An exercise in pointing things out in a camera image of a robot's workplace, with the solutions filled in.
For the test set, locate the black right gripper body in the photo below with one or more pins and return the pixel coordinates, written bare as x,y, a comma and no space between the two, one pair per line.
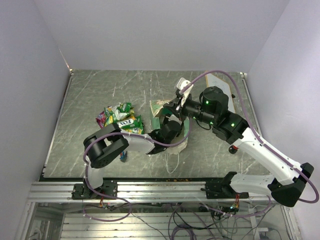
182,111

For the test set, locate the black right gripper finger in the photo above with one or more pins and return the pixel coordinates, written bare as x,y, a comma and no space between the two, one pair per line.
172,104
168,110

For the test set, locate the green patterned paper bag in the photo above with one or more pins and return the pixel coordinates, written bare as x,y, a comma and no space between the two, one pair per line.
175,140

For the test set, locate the yellow green snack packet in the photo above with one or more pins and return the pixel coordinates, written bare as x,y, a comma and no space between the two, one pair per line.
114,114
132,124

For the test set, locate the blue snack packet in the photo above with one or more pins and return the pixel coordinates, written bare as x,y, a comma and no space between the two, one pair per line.
123,156

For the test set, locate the purple Fox's berries candy bag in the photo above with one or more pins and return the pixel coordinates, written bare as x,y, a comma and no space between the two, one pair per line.
101,119

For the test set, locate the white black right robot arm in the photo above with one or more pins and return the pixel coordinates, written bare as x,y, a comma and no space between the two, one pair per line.
287,179

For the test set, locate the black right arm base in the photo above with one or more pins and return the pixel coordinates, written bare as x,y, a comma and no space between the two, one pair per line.
214,188

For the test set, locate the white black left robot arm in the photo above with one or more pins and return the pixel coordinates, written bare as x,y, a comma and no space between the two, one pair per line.
105,145

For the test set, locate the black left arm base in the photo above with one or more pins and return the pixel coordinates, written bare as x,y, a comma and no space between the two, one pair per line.
82,192

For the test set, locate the yellow framed whiteboard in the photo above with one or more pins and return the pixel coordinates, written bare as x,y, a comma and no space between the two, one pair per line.
214,81

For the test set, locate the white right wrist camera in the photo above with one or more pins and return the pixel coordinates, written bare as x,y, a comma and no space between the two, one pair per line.
183,91

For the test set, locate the aluminium frame rail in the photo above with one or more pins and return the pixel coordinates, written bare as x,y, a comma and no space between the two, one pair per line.
134,192

